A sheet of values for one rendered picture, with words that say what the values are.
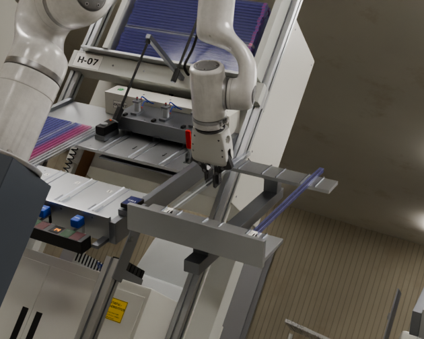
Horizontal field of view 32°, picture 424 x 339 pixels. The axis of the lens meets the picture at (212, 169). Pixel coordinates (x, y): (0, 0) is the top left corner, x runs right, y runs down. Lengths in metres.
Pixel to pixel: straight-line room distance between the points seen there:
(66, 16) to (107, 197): 0.67
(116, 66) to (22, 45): 1.22
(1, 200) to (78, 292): 0.90
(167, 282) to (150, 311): 3.11
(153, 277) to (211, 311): 3.49
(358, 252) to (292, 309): 1.14
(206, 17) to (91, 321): 0.78
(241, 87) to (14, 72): 0.54
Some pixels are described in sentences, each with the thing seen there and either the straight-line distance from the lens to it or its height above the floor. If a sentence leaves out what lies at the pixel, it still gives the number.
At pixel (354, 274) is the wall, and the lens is 9.81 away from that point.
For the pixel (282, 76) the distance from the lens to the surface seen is 2.69.
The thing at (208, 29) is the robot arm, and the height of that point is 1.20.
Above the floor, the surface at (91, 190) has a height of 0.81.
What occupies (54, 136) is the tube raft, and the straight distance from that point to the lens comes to 2.43.
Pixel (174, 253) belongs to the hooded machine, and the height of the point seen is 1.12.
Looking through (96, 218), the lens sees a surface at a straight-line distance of 1.90.
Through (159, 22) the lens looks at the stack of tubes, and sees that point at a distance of 2.68.
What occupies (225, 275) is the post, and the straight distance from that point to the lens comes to 1.80.
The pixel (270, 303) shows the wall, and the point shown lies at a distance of 9.81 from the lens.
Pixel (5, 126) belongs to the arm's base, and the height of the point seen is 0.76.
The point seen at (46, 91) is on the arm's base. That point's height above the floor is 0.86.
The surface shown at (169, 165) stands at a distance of 2.21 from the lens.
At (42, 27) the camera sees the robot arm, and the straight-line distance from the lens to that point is 1.59.
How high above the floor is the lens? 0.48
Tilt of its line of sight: 14 degrees up
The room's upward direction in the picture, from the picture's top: 20 degrees clockwise
